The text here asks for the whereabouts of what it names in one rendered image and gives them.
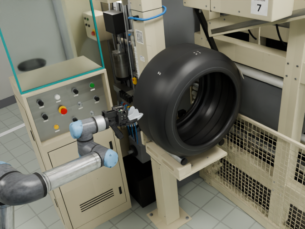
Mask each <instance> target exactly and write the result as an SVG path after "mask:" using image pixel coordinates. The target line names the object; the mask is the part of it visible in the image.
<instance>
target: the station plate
mask: <svg viewBox="0 0 305 229"><path fill-rule="evenodd" d="M267 11H268V0H251V14H256V15H264V16H267Z"/></svg>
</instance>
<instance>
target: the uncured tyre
mask: <svg viewBox="0 0 305 229"><path fill-rule="evenodd" d="M195 51H200V52H202V54H199V55H194V54H193V52H195ZM158 71H161V72H162V74H161V75H160V76H158V75H156V74H157V72H158ZM198 79H199V86H198V92H197V95H196V98H195V100H194V102H193V104H192V106H191V107H190V109H189V110H188V111H187V112H186V113H185V114H184V115H183V116H182V117H181V118H179V119H177V112H178V108H179V105H180V103H181V100H182V99H183V97H184V95H185V93H186V92H187V90H188V89H189V88H190V87H191V85H192V84H193V83H194V82H196V81H197V80H198ZM241 102H242V82H241V76H240V73H239V70H238V68H237V66H236V65H235V63H234V62H233V61H232V60H231V59H230V58H229V57H227V56H226V55H225V54H223V53H222V52H219V51H216V50H213V49H209V48H207V47H204V46H200V45H197V44H193V43H182V44H176V45H172V46H169V47H167V48H165V49H164V50H162V51H160V52H159V53H158V54H156V55H155V56H154V57H153V58H152V59H151V60H150V61H149V63H148V64H147V65H146V66H145V68H144V69H143V71H142V73H141V74H140V76H139V79H138V81H137V84H136V87H135V91H134V96H133V106H134V108H135V109H138V112H139V113H143V116H142V117H141V118H140V119H139V120H138V121H137V123H138V125H139V127H140V129H141V130H142V132H143V133H144V134H145V135H146V136H147V137H148V138H150V139H151V140H152V141H154V142H155V143H156V144H157V145H159V146H160V147H161V148H162V149H164V150H165V151H167V152H168V153H170V154H173V155H176V156H180V157H191V156H195V155H198V154H201V153H203V152H205V151H207V150H209V149H211V148H212V147H214V146H215V145H217V144H218V143H219V142H220V141H221V140H222V139H223V138H224V137H225V136H226V135H227V133H228V132H229V131H230V129H231V128H232V126H233V124H234V123H235V120H236V118H237V116H238V113H239V111H240V107H241Z"/></svg>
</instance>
